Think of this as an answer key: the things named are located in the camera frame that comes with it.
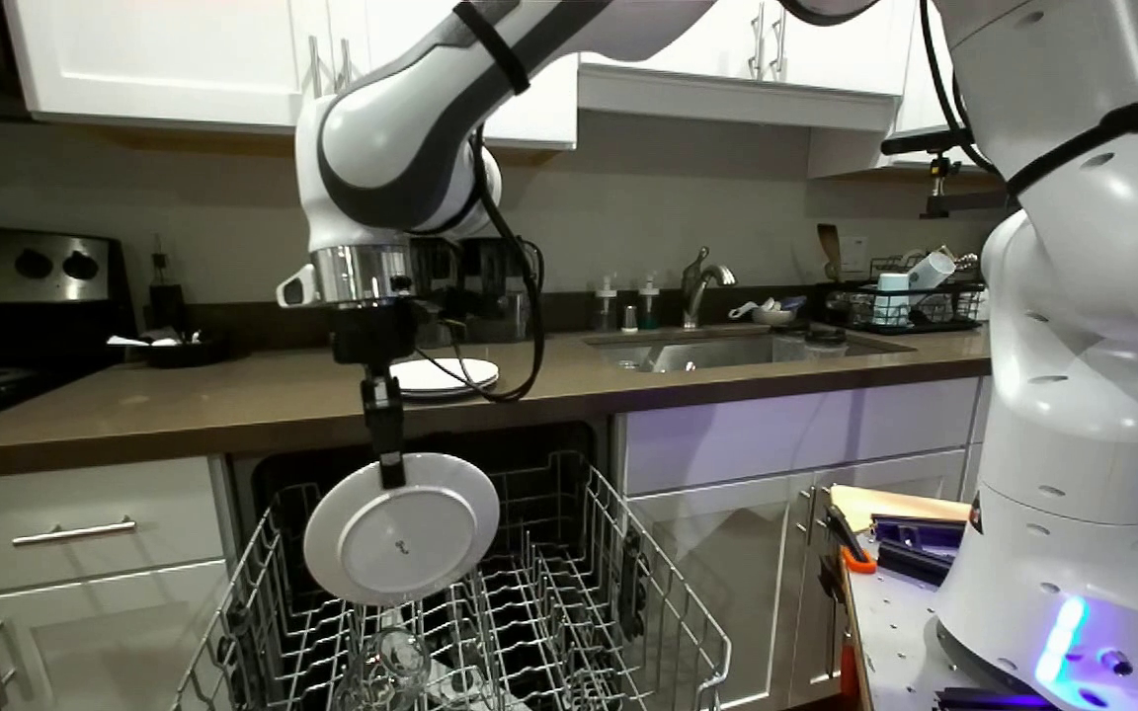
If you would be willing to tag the stainless black stove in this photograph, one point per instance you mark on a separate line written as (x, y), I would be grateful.
(16, 303)

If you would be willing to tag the small soap bottle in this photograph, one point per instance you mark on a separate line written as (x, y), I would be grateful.
(611, 304)
(649, 303)

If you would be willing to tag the white sink base cabinet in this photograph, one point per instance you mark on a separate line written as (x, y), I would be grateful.
(751, 525)

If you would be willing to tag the clear drinking glass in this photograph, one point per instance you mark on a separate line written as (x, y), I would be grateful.
(398, 657)

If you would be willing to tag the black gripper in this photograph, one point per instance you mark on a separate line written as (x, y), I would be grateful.
(378, 336)

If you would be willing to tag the wide white wall cabinet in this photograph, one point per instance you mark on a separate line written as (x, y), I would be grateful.
(158, 54)

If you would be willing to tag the dark glass bottle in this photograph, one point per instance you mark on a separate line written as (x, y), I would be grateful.
(169, 296)

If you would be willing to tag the black flat devices stack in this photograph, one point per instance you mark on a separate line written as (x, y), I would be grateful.
(919, 544)

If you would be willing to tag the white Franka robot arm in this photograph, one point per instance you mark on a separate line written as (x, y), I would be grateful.
(1096, 395)

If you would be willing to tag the black open dishwasher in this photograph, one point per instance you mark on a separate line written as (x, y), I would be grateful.
(543, 449)

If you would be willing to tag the black dish drying rack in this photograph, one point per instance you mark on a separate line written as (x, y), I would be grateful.
(905, 304)

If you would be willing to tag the light wooden board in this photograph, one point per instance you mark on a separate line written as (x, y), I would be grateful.
(897, 504)

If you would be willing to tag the stainless steel sink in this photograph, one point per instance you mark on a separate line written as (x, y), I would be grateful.
(740, 348)

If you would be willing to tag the chrome sink faucet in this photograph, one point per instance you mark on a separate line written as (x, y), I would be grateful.
(698, 296)

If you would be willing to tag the dark shallow dish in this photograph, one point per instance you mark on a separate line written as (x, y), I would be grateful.
(174, 348)

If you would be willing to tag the white wall cabinet above sink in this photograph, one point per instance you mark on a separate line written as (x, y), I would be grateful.
(831, 61)

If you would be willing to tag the black camera on stand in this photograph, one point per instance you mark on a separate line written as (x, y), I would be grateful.
(937, 171)

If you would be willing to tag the white base cabinet door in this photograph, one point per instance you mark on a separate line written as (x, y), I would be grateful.
(107, 647)

